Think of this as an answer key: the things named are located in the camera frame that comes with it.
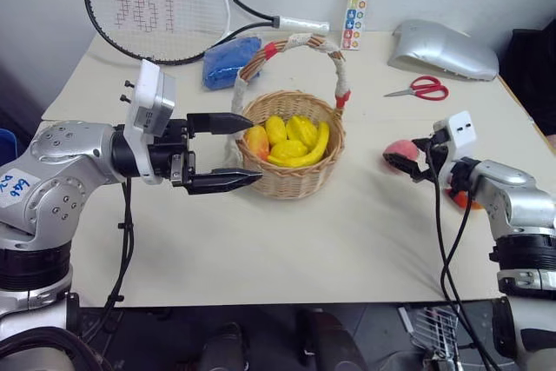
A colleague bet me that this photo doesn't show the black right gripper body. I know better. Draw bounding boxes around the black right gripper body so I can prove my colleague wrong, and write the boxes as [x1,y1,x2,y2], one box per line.
[412,129,449,183]

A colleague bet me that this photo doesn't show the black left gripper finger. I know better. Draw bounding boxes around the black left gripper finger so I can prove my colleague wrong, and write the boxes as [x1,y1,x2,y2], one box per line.
[187,112,255,136]
[184,167,264,196]

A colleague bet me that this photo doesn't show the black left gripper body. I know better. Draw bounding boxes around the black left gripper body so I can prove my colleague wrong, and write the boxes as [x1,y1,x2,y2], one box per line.
[147,117,197,189]

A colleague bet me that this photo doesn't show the pink peach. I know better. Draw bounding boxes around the pink peach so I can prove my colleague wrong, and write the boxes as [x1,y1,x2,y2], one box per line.
[381,139,421,176]

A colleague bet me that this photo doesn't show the orange yellow mango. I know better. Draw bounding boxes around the orange yellow mango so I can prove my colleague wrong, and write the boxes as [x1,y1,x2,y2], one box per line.
[243,125,271,160]

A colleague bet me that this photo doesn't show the small orange fruit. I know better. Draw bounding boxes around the small orange fruit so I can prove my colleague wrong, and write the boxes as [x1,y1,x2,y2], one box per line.
[447,187,483,210]

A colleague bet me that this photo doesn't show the yellow lemon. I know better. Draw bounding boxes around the yellow lemon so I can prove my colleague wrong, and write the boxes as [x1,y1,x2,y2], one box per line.
[269,139,310,162]
[264,116,288,146]

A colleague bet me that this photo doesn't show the yellow starfruit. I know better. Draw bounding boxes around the yellow starfruit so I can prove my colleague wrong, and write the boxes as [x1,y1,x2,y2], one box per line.
[285,115,318,146]

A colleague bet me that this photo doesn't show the yellow banana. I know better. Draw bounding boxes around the yellow banana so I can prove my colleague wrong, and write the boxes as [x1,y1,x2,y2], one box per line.
[267,121,331,168]

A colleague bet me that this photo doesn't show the silver plastic shell cover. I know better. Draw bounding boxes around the silver plastic shell cover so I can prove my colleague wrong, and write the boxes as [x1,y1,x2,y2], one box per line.
[387,19,500,83]

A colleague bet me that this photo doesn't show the black white tennis racket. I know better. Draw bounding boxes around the black white tennis racket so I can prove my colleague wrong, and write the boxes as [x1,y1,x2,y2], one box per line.
[83,0,332,66]

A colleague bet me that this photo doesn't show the black fabric bundle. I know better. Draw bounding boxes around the black fabric bundle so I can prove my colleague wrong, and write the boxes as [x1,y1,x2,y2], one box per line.
[497,18,556,137]

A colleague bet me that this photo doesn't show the colourful sticker strip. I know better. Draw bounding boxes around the colourful sticker strip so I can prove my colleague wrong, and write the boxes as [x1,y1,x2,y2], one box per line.
[341,0,377,50]

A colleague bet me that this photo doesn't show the blue container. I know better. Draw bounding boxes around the blue container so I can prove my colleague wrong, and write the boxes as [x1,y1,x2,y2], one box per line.
[0,129,18,168]

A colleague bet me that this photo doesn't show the dark rounded shape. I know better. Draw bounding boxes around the dark rounded shape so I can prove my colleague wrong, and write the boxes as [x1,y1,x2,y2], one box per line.
[295,308,367,371]

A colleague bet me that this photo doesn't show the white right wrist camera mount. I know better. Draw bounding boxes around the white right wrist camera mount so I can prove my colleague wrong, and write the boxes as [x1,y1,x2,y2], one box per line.
[433,110,479,192]

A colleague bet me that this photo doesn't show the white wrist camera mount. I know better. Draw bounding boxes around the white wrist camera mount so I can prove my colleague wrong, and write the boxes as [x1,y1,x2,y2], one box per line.
[123,59,178,185]
[433,110,479,192]

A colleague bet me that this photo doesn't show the red handled scissors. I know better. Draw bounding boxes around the red handled scissors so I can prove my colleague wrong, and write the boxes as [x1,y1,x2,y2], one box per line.
[383,76,449,102]

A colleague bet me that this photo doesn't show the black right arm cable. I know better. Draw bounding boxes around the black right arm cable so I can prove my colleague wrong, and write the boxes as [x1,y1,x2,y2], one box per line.
[425,144,507,371]

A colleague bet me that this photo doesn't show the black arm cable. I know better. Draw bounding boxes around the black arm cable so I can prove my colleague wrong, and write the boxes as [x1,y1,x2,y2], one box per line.
[103,176,136,318]
[425,144,507,371]

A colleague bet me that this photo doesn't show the wicker basket with handle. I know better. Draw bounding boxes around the wicker basket with handle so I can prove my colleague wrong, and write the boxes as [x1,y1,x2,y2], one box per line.
[223,33,352,201]

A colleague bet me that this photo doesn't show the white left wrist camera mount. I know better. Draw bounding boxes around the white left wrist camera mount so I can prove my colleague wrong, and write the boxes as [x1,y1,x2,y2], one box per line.
[123,59,178,185]

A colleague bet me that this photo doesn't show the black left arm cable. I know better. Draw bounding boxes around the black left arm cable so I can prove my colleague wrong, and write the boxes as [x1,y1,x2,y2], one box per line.
[103,176,136,318]

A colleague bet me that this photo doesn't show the white wire rack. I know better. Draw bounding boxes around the white wire rack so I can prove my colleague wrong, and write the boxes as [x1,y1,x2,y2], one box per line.
[410,305,461,371]

